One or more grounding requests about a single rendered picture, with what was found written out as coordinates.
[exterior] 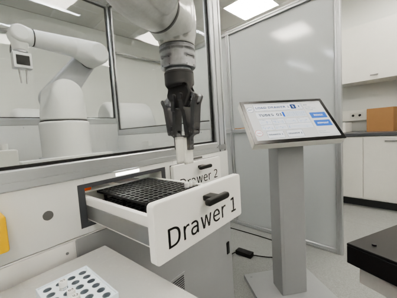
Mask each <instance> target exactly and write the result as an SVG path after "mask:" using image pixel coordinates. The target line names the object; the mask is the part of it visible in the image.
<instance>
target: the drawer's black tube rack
mask: <svg viewBox="0 0 397 298"><path fill-rule="evenodd" d="M183 187H184V183H181V182H172V181H168V180H160V179H151V178H146V179H142V180H137V181H134V182H129V183H125V184H120V185H117V186H113V187H108V188H105V189H100V190H97V193H101V194H104V199H102V200H105V201H108V202H112V203H115V204H118V205H121V206H125V207H127V208H131V209H135V210H138V211H141V212H145V213H147V205H146V206H145V205H141V201H144V200H147V199H150V198H153V197H156V196H159V195H163V194H165V193H168V192H172V191H174V190H177V189H180V188H183ZM107 195H108V196H111V197H109V198H108V197H107Z"/></svg>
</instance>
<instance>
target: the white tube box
mask: <svg viewBox="0 0 397 298"><path fill-rule="evenodd" d="M63 278H66V279H67V289H66V290H64V291H60V289H59V285H58V282H59V281H60V280H61V279H63ZM72 287H74V288H75V289H76V293H80V297H81V298H119V293H118V291H116V290H115V289H114V288H113V287H112V286H111V285H109V284H108V283H107V282H105V281H104V279H102V278H101V277H100V276H98V275H97V274H96V273H95V272H94V271H93V270H91V269H90V268H89V267H88V266H84V267H82V268H80V269H78V270H75V271H73V272H71V273H69V274H67V275H65V276H62V277H60V278H58V279H57V280H54V281H52V282H50V283H48V284H45V285H43V286H41V287H39V288H37V289H36V290H35V291H36V297H37V298H67V291H68V289H70V288H72Z"/></svg>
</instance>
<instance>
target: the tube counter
mask: <svg viewBox="0 0 397 298"><path fill-rule="evenodd" d="M275 114H276V116H277V118H279V117H290V116H308V115H307V114H306V112H305V111H282V112H275Z"/></svg>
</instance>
